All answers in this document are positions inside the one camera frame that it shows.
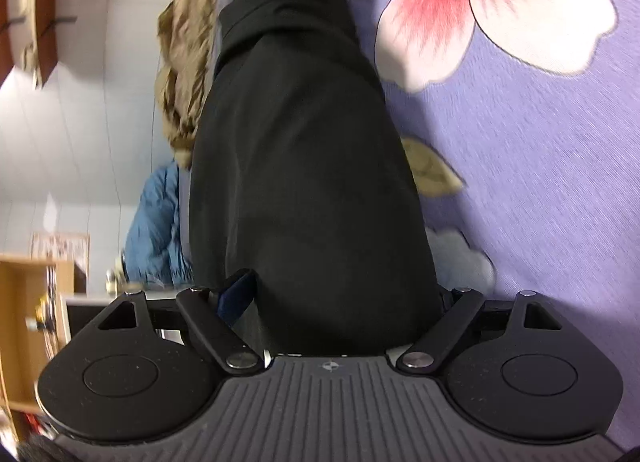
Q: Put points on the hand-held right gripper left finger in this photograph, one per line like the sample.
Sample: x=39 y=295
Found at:
x=236 y=294

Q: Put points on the blue denim garment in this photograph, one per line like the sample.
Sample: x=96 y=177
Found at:
x=157 y=227

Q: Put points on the olive brown jacket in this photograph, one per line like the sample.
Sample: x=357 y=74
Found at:
x=187 y=52

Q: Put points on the wooden cabinet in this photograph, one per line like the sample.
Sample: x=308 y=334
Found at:
x=25 y=322

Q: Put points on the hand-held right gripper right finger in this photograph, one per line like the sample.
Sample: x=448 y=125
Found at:
x=461 y=303

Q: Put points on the purple floral bed sheet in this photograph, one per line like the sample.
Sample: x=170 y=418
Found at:
x=550 y=167

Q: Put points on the wooden wall shelf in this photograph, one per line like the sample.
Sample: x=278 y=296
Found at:
x=42 y=7

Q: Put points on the black pants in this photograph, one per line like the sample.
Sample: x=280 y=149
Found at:
x=300 y=167

